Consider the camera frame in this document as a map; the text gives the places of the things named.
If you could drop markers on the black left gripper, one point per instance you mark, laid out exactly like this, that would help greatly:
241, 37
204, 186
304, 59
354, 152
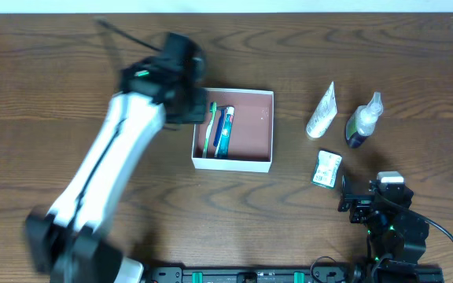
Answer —
189, 108

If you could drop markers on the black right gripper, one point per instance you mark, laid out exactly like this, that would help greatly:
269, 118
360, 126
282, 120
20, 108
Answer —
355, 201

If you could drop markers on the blue disposable razor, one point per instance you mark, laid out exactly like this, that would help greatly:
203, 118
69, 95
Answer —
219, 128

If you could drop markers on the teal toothpaste tube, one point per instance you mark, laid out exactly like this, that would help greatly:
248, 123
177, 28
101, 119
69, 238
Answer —
221, 151

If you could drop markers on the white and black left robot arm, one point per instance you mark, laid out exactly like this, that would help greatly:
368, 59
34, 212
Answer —
69, 243

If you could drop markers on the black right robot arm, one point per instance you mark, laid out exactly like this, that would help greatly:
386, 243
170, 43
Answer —
385, 212

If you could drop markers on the green and white toothbrush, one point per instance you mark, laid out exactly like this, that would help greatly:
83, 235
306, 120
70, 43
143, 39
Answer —
213, 109

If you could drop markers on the green and white packet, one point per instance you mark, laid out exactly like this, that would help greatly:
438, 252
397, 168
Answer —
325, 173

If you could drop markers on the white box with red interior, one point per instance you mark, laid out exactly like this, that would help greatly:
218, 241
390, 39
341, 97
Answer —
251, 142

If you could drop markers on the clear spray bottle dark liquid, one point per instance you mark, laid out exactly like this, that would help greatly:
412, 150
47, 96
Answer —
362, 123

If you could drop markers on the white cream tube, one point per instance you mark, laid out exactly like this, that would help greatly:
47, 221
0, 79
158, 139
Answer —
323, 114

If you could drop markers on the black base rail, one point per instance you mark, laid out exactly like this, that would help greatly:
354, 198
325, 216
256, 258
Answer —
323, 273

